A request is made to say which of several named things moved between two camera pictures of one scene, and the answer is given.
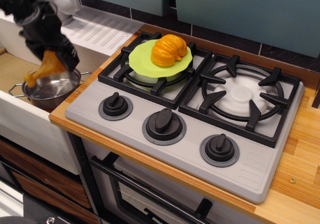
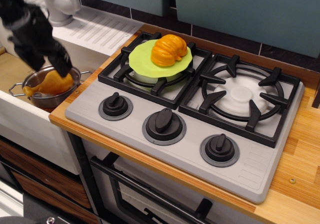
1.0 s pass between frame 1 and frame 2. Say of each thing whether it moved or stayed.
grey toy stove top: stayed
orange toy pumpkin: stayed
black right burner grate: stayed
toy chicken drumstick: moved
